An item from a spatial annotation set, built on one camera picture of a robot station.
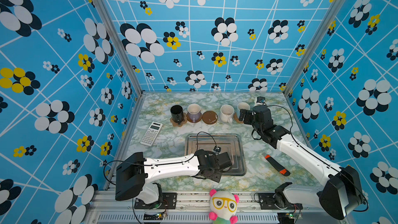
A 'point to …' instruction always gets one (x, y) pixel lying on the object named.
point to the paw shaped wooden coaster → (178, 124)
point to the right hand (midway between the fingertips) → (249, 111)
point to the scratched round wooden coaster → (209, 117)
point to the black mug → (177, 114)
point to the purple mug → (194, 114)
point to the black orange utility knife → (278, 166)
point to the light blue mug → (242, 106)
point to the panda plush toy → (223, 206)
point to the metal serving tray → (230, 143)
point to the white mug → (226, 113)
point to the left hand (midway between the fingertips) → (217, 175)
